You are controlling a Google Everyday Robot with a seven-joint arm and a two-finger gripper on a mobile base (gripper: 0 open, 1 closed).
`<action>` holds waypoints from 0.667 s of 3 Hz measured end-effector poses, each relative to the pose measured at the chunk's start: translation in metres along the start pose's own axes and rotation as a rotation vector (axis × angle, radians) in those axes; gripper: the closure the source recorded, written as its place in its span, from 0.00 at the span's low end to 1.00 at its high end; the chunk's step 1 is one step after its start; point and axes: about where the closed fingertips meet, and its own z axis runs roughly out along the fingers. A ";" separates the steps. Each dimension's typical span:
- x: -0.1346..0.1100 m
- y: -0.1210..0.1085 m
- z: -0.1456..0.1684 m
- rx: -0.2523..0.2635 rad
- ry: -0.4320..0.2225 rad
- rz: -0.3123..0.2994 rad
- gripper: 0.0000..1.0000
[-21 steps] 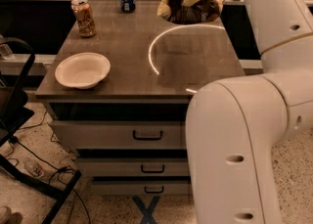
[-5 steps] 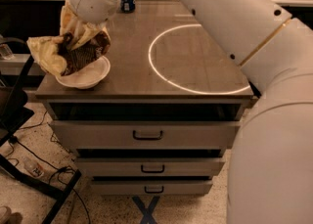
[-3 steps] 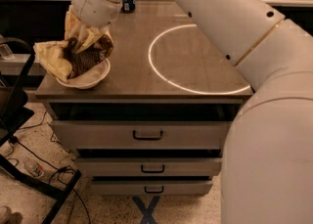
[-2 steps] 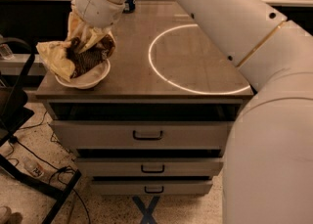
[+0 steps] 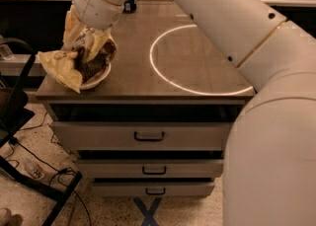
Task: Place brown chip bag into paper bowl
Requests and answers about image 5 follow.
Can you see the shoe tip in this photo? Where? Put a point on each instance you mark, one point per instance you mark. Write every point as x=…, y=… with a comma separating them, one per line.
x=5, y=216

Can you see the bottom grey drawer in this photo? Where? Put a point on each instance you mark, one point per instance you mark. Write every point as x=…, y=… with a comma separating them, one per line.
x=153, y=189

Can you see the middle grey drawer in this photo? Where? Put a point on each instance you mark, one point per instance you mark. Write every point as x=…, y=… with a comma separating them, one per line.
x=132, y=169

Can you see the grey drawer cabinet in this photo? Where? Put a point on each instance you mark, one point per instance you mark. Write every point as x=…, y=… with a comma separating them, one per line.
x=165, y=71

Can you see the white paper bowl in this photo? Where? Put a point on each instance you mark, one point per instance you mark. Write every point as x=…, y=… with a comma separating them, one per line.
x=97, y=79

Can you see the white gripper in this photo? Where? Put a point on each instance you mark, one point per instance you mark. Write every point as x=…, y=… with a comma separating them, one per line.
x=96, y=10

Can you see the top grey drawer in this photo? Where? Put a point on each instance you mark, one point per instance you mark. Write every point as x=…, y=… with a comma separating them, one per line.
x=79, y=136

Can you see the brown yellow chip bag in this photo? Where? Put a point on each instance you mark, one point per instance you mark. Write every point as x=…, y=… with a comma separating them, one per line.
x=69, y=68

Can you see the blue soda can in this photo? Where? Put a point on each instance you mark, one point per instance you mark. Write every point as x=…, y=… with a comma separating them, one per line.
x=130, y=6

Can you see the grey drawer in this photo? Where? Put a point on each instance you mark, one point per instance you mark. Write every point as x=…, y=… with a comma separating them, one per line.
x=153, y=189
x=79, y=136
x=132, y=169

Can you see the plastic water bottle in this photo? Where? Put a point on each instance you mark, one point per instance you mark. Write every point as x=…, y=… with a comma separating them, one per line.
x=33, y=169

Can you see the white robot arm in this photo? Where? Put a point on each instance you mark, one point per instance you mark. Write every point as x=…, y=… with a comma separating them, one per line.
x=269, y=176

